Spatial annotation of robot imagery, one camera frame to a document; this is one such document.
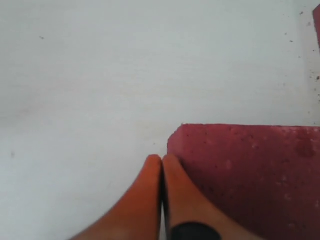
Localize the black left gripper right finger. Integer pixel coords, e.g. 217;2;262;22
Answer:
162;154;260;240

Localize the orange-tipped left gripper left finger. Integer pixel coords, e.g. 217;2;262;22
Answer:
72;154;163;240

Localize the small top red brick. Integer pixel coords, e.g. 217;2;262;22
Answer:
312;5;320;48

